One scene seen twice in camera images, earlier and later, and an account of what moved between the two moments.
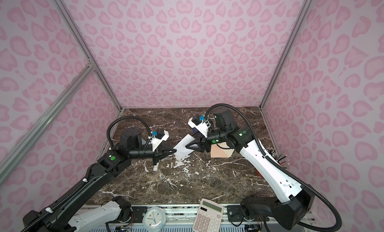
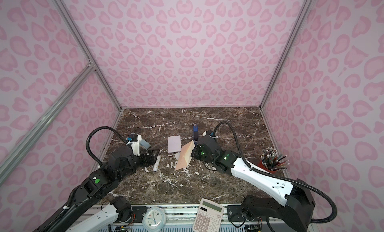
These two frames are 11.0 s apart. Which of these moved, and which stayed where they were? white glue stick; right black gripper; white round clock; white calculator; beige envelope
Moved: right black gripper; beige envelope
Stayed: white glue stick; white calculator; white round clock
